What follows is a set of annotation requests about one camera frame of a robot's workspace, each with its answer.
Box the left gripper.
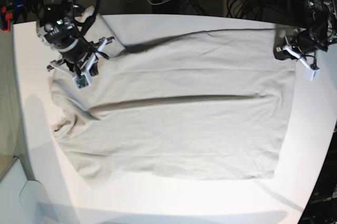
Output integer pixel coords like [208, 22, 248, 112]
[275, 33, 320, 69]

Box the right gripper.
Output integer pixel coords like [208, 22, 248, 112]
[46, 36, 115, 77]

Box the beige t-shirt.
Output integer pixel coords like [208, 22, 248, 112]
[49, 5, 298, 181]

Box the red black clamp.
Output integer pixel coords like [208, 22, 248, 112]
[1, 3, 14, 32]

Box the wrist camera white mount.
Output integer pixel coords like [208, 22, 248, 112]
[304, 67, 321, 81]
[73, 62, 97, 90]

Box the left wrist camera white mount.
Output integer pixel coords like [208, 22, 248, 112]
[304, 67, 321, 81]

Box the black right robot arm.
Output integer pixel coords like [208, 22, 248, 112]
[36, 0, 112, 80]

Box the white cabinet corner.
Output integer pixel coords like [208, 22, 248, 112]
[0, 155, 77, 224]

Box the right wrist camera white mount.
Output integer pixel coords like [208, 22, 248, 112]
[73, 62, 97, 90]

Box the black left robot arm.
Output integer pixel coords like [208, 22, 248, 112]
[274, 0, 336, 73]

